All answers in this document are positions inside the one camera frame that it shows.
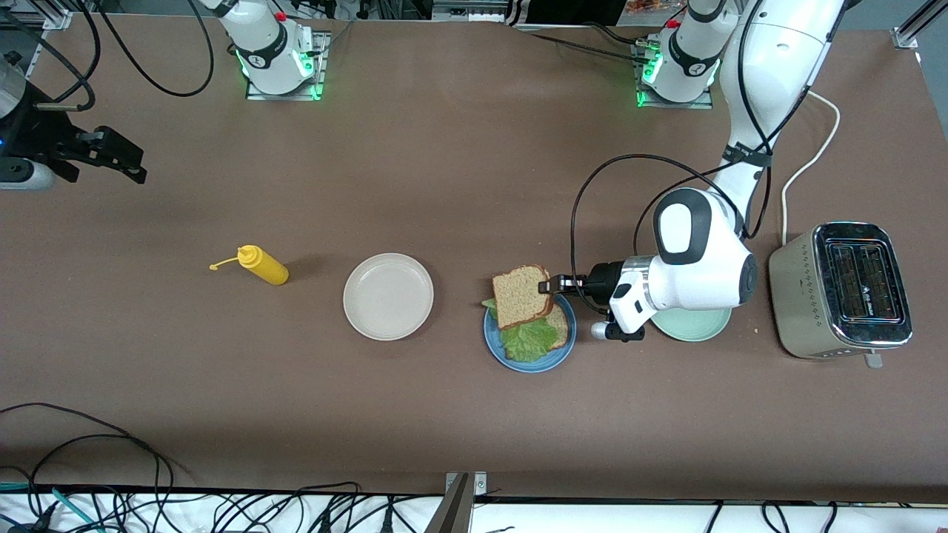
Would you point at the beige round plate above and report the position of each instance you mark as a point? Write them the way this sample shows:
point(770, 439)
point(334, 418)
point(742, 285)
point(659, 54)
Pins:
point(388, 297)

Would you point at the dark metal post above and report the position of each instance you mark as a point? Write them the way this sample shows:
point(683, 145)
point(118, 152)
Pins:
point(452, 514)

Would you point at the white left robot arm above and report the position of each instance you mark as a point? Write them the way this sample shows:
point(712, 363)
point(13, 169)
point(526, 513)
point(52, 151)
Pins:
point(703, 259)

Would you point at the green lettuce leaf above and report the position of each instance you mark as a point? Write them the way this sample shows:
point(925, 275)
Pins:
point(529, 340)

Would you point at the aluminium frame profile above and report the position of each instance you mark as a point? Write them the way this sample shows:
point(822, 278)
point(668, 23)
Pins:
point(37, 20)
point(905, 37)

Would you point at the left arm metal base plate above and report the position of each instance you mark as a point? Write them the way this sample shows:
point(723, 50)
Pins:
point(648, 104)

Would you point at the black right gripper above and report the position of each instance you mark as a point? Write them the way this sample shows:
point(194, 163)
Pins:
point(38, 135)

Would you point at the beige chrome toaster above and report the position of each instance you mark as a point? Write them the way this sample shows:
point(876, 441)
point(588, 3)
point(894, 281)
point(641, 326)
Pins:
point(803, 303)

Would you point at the orange snack bag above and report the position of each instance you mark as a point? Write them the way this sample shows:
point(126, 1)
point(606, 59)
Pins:
point(644, 7)

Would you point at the small metal table bracket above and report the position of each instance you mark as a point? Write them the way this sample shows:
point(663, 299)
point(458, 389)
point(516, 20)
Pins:
point(480, 485)

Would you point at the mint green round plate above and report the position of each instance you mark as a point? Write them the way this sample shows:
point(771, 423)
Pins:
point(696, 326)

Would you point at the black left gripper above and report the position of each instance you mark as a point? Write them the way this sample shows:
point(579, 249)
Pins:
point(605, 278)

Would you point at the brown bread slice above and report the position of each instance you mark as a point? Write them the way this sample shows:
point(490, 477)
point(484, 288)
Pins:
point(522, 296)
point(561, 329)

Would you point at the yellow mustard squeeze bottle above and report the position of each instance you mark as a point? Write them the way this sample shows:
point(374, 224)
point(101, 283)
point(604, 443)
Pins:
point(266, 268)

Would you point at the grey power strip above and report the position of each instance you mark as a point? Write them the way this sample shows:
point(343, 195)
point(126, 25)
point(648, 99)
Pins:
point(474, 10)

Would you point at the blue round plate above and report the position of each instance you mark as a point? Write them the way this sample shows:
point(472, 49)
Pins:
point(533, 365)

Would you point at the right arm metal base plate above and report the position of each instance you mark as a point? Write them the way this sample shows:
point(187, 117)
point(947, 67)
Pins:
point(324, 74)

